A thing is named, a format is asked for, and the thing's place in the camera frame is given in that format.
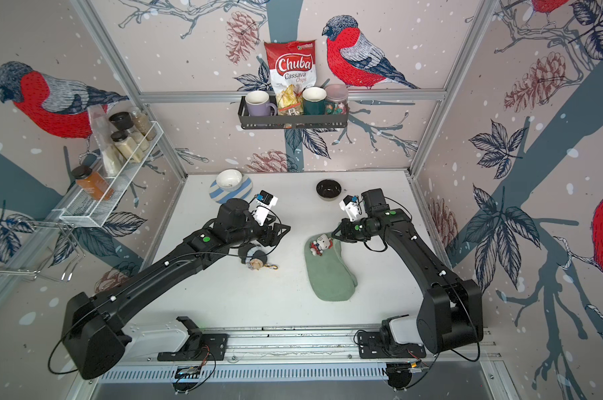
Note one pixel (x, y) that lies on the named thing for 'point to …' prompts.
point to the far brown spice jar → (145, 127)
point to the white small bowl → (229, 179)
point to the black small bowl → (328, 189)
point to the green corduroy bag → (330, 277)
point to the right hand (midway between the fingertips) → (333, 232)
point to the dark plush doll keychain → (254, 258)
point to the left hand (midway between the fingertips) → (286, 219)
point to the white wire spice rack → (78, 207)
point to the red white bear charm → (322, 242)
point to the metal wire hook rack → (75, 240)
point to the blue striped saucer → (220, 195)
